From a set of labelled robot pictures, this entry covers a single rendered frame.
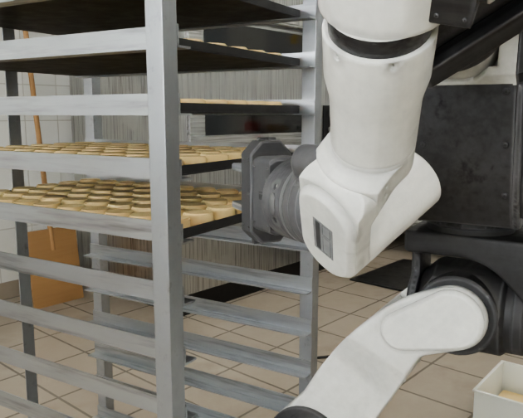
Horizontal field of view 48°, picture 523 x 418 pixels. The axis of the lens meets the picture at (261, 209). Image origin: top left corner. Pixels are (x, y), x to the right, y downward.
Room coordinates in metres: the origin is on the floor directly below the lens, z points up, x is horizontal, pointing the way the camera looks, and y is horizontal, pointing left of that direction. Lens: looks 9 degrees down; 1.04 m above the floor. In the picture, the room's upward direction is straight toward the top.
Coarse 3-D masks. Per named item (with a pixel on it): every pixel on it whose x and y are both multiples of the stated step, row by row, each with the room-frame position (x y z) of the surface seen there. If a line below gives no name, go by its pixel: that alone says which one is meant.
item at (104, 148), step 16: (32, 144) 1.30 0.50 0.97; (48, 144) 1.30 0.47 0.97; (64, 144) 1.30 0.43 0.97; (80, 144) 1.32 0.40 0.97; (96, 144) 1.30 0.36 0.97; (112, 144) 1.34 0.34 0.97; (128, 144) 1.32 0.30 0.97; (144, 144) 1.32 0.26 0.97; (192, 160) 0.92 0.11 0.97; (208, 160) 0.98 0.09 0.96
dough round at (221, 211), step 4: (220, 204) 1.02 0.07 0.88; (224, 204) 1.02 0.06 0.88; (208, 208) 0.98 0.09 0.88; (212, 208) 0.98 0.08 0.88; (216, 208) 0.97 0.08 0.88; (220, 208) 0.97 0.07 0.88; (224, 208) 0.97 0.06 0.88; (228, 208) 0.98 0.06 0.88; (232, 208) 0.99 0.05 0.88; (216, 212) 0.97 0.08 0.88; (220, 212) 0.97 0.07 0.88; (224, 212) 0.97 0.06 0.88; (228, 212) 0.98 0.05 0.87; (232, 212) 0.98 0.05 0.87; (216, 216) 0.97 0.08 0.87; (220, 216) 0.97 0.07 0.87; (224, 216) 0.97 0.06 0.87
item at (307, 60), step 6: (282, 54) 1.21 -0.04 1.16; (288, 54) 1.20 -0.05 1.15; (294, 54) 1.19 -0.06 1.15; (300, 54) 1.19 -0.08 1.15; (306, 54) 1.18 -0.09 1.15; (312, 54) 1.17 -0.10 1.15; (300, 60) 1.19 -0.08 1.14; (306, 60) 1.18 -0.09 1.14; (312, 60) 1.17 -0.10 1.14; (282, 66) 1.18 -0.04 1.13; (288, 66) 1.17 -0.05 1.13; (294, 66) 1.16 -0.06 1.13; (300, 66) 1.16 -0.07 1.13; (306, 66) 1.15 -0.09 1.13; (312, 66) 1.16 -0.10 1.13; (180, 72) 1.31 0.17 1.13; (186, 72) 1.30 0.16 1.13; (192, 72) 1.30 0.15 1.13; (198, 72) 1.30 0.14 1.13; (204, 72) 1.30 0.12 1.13
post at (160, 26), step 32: (160, 0) 0.79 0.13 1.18; (160, 32) 0.79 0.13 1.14; (160, 64) 0.79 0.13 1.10; (160, 96) 0.79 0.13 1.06; (160, 128) 0.79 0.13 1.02; (160, 160) 0.79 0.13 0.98; (160, 192) 0.79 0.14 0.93; (160, 224) 0.79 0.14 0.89; (160, 256) 0.79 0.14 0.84; (160, 288) 0.79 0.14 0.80; (160, 320) 0.79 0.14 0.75; (160, 352) 0.79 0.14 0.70; (160, 384) 0.79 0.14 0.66; (160, 416) 0.80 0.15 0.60
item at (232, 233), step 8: (208, 232) 1.30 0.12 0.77; (216, 232) 1.29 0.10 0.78; (224, 232) 1.28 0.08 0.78; (232, 232) 1.27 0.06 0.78; (240, 232) 1.26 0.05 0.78; (224, 240) 1.25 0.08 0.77; (232, 240) 1.25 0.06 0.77; (240, 240) 1.25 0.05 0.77; (248, 240) 1.25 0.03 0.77; (288, 240) 1.20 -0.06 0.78; (280, 248) 1.18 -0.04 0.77; (288, 248) 1.17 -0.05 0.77; (296, 248) 1.17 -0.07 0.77; (304, 248) 1.17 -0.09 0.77
